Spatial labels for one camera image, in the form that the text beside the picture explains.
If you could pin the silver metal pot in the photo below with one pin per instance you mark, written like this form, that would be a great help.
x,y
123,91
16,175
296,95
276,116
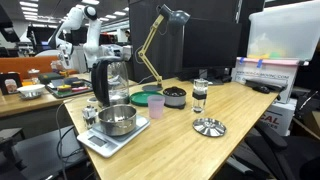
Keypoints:
x,y
116,126

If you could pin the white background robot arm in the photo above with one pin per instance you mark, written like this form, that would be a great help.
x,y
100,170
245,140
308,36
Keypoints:
x,y
91,36

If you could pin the green round plate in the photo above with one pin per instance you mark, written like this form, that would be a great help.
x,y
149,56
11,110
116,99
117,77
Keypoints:
x,y
139,99

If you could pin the white kitchen scale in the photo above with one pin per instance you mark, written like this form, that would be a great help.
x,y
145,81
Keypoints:
x,y
100,142

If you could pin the yellow desk lamp grey head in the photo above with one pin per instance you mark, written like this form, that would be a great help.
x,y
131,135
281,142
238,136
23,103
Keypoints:
x,y
151,88

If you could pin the black rimmed silver bowl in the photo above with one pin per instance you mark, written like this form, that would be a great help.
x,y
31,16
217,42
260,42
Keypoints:
x,y
174,98

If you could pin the pink translucent plastic cup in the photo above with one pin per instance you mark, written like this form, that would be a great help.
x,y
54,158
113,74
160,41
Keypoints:
x,y
156,107

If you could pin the tall glass grinder black band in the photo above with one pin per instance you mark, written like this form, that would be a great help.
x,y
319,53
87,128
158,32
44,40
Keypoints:
x,y
199,96

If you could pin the white grey background device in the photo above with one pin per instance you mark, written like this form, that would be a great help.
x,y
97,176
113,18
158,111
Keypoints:
x,y
115,52

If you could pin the silver round metal lid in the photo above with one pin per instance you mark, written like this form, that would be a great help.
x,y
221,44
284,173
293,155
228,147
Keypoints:
x,y
209,127

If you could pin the black computer monitor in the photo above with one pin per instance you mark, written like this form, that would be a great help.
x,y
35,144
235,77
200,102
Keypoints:
x,y
210,43

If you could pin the black tray with items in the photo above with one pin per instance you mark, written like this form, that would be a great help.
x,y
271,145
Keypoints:
x,y
68,93

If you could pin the black stapler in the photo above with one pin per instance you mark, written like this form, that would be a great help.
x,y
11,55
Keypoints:
x,y
263,87

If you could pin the white printed cardboard box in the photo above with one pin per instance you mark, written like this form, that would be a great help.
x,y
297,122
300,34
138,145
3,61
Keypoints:
x,y
266,73

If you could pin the dark green box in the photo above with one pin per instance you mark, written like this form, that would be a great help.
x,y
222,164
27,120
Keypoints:
x,y
50,77

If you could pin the white box red letters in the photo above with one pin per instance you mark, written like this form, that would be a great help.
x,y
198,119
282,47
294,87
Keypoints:
x,y
280,118

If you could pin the small glass jar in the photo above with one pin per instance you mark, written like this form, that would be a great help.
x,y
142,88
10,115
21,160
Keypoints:
x,y
33,76

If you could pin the white ceramic bowl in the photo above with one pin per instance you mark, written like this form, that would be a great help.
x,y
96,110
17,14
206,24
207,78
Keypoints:
x,y
30,90

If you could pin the black office chair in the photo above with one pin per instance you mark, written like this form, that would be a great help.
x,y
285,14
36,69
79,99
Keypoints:
x,y
276,156

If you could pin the clear plastic storage bin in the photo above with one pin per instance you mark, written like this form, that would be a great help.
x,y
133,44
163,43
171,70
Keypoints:
x,y
286,30

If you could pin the orange sofa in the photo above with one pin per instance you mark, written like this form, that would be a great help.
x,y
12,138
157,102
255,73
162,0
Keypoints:
x,y
20,65

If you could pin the black picture frame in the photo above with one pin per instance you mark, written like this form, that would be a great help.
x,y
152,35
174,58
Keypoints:
x,y
10,83

